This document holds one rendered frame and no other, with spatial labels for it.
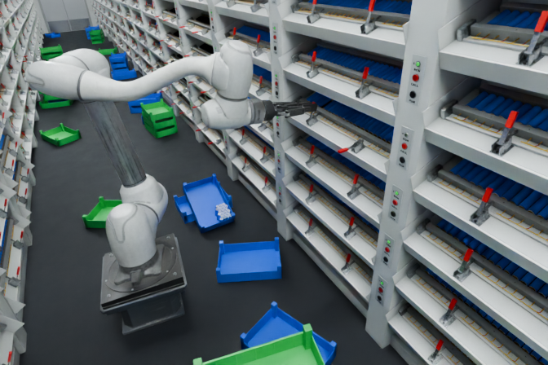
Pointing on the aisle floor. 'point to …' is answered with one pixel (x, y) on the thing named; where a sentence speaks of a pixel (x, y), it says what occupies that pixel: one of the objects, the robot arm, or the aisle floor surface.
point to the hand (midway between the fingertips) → (307, 107)
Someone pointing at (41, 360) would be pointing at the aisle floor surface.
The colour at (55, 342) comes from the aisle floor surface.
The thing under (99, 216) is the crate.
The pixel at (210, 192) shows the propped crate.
